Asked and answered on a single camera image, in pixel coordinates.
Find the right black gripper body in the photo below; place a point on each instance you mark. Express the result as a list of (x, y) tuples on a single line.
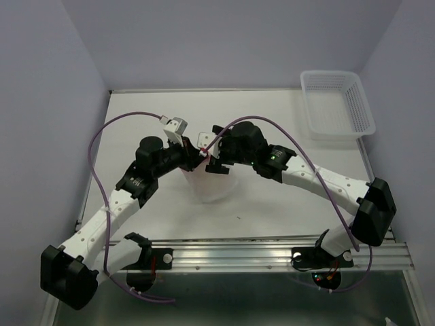
[(233, 154)]

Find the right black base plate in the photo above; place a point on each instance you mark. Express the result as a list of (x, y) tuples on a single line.
[(302, 258)]

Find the aluminium frame rail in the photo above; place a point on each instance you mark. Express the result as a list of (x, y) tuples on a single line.
[(240, 256)]

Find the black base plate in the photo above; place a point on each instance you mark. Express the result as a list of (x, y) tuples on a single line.
[(302, 258), (163, 258)]

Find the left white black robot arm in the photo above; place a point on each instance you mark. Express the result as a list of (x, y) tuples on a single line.
[(72, 272)]

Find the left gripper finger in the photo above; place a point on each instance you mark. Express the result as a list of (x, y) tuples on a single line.
[(192, 162), (190, 149)]

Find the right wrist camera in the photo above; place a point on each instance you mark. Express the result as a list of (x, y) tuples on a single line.
[(205, 141)]

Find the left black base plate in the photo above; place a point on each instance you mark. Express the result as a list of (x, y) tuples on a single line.
[(163, 258)]

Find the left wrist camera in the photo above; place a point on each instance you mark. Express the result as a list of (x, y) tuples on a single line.
[(174, 129)]

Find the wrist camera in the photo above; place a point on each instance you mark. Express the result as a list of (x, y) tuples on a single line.
[(174, 129), (205, 141)]

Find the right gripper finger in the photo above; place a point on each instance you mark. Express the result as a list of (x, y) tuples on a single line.
[(217, 155), (218, 168)]

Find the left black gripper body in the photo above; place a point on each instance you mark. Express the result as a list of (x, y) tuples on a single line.
[(173, 157)]

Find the white mesh laundry bag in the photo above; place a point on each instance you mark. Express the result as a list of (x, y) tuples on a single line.
[(210, 187)]

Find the white plastic basket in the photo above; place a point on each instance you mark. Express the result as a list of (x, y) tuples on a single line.
[(336, 106)]

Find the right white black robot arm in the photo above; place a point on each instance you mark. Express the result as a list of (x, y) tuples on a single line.
[(370, 204)]

